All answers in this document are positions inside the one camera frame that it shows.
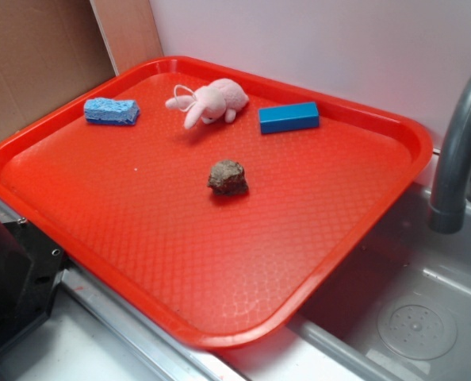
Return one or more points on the blue sponge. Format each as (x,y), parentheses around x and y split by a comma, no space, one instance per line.
(107,111)

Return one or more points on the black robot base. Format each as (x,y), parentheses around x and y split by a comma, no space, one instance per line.
(30,263)

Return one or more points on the brown rock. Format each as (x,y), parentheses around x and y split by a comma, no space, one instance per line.
(227,178)

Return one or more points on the red plastic tray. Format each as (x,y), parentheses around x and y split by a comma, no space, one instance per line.
(131,204)

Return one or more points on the pink plush bunny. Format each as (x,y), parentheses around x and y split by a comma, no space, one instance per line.
(221,99)

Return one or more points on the blue rectangular block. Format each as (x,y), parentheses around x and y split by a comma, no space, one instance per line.
(288,118)

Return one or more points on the grey sink basin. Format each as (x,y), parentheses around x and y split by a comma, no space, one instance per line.
(397,308)

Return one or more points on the grey faucet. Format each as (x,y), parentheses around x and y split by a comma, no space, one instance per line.
(452,182)

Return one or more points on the cardboard panel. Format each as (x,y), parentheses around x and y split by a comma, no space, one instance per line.
(50,53)

